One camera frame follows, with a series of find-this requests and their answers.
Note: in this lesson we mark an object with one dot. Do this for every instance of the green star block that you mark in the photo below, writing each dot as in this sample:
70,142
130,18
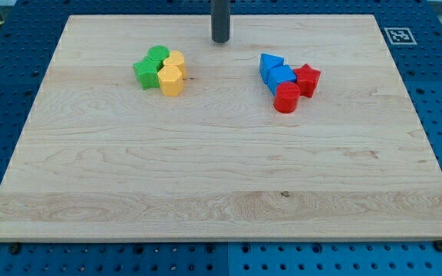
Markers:
145,72

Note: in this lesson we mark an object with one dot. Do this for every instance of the red star block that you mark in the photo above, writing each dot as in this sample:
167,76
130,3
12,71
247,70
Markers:
307,79

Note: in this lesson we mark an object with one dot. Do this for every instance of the yellow hexagon block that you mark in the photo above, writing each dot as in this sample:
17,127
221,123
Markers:
171,81

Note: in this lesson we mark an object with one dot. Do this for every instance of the red cylinder block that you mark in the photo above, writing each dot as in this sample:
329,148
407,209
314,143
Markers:
286,97

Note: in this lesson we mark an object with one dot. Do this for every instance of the blue cube block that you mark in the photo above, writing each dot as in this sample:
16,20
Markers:
278,75

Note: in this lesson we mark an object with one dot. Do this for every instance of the blue triangle block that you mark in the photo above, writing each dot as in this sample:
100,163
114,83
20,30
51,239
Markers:
268,62

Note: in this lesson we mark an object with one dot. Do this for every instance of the yellow heart block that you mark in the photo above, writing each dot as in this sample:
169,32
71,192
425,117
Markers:
176,59

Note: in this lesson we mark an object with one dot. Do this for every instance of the green cylinder block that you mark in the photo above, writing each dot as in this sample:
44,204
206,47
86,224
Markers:
158,53

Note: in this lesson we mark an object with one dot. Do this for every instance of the light wooden board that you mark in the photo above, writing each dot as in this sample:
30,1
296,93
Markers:
100,159

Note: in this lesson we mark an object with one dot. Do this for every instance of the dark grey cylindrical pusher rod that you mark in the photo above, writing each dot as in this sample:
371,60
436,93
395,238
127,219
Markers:
220,20

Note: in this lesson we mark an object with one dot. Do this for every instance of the white fiducial marker tag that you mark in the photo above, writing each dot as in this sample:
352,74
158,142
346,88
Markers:
400,36

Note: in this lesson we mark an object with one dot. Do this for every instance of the black screw left front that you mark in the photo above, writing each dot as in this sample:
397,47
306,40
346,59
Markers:
14,248

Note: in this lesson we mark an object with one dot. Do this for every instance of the black screw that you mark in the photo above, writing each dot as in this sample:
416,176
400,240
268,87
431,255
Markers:
14,248
438,245

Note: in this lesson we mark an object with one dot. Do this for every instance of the black screw right front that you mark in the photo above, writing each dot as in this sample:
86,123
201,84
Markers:
438,245

